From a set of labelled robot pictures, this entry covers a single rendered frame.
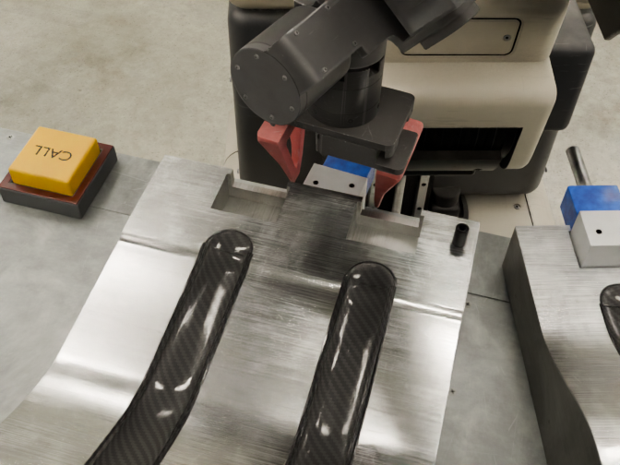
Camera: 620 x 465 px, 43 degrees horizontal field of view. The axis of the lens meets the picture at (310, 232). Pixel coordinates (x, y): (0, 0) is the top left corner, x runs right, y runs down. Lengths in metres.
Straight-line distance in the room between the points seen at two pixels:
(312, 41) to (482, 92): 0.41
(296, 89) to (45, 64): 1.80
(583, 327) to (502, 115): 0.34
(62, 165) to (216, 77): 1.41
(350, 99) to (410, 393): 0.22
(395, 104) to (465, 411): 0.24
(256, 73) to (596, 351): 0.31
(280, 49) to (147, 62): 1.73
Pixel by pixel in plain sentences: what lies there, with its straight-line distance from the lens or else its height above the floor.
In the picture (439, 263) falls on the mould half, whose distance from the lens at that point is 0.59.
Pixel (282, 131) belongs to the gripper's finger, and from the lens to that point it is 0.64.
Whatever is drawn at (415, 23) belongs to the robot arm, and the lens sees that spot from 0.51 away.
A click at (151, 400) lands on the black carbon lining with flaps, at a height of 0.88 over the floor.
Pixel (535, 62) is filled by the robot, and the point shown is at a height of 0.81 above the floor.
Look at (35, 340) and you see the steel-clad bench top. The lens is 0.68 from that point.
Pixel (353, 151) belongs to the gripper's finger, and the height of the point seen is 0.92.
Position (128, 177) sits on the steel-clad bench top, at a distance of 0.77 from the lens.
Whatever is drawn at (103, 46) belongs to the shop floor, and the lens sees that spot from 2.29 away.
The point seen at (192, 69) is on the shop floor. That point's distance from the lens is 2.17.
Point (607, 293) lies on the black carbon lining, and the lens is 0.65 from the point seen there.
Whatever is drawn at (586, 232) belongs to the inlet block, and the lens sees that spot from 0.65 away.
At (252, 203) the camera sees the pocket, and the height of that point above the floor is 0.86.
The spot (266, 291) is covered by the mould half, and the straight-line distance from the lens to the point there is 0.57.
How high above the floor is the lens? 1.35
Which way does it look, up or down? 51 degrees down
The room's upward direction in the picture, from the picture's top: 1 degrees clockwise
